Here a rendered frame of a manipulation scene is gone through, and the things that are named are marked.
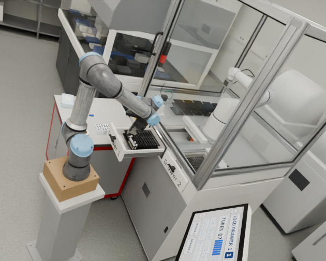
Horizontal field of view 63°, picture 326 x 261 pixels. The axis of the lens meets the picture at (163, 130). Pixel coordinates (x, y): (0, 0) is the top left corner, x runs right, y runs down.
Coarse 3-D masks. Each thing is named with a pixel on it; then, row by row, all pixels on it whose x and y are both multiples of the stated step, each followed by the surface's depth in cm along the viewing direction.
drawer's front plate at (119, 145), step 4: (112, 124) 189; (108, 128) 193; (112, 128) 186; (108, 132) 193; (112, 132) 186; (116, 132) 183; (108, 136) 193; (116, 136) 181; (116, 140) 181; (120, 140) 178; (112, 144) 186; (116, 144) 181; (120, 144) 176; (120, 148) 176; (124, 148) 173; (116, 152) 181; (120, 152) 176; (124, 152) 173; (120, 156) 176; (120, 160) 177
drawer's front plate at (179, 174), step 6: (168, 156) 186; (162, 162) 192; (168, 162) 186; (174, 162) 180; (168, 168) 186; (174, 174) 180; (180, 174) 175; (174, 180) 180; (180, 180) 175; (186, 180) 170; (180, 186) 175; (180, 192) 175
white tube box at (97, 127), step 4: (96, 124) 205; (100, 124) 206; (104, 124) 208; (108, 124) 210; (96, 128) 200; (100, 128) 202; (104, 128) 204; (96, 132) 200; (100, 132) 201; (104, 132) 203
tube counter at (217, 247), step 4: (216, 236) 121; (220, 236) 119; (224, 236) 118; (216, 240) 118; (220, 240) 117; (216, 244) 116; (220, 244) 115; (216, 248) 114; (220, 248) 113; (212, 252) 113; (216, 252) 112; (220, 252) 111; (212, 256) 111; (216, 256) 110; (212, 260) 109; (216, 260) 108
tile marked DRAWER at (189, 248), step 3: (189, 240) 126; (192, 240) 125; (195, 240) 125; (186, 243) 125; (189, 243) 124; (192, 243) 123; (186, 246) 123; (189, 246) 123; (192, 246) 122; (186, 249) 122; (189, 249) 121; (192, 249) 120; (183, 252) 121; (186, 252) 120; (189, 252) 119
